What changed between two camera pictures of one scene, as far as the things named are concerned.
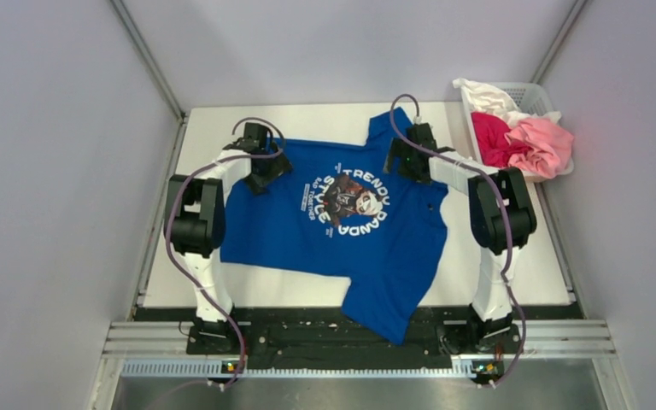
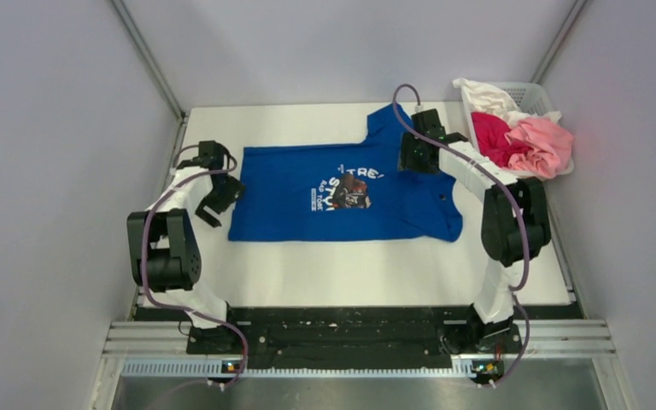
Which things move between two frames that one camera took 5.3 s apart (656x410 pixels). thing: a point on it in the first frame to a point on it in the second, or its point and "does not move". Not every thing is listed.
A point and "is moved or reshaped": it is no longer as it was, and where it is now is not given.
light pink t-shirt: x=551 y=148 does not move
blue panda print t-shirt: x=335 y=212 is moved or reshaped
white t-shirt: x=484 y=99 does not move
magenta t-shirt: x=494 y=147 does not move
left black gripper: x=279 y=166 to x=233 y=190
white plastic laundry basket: x=528 y=97 does not move
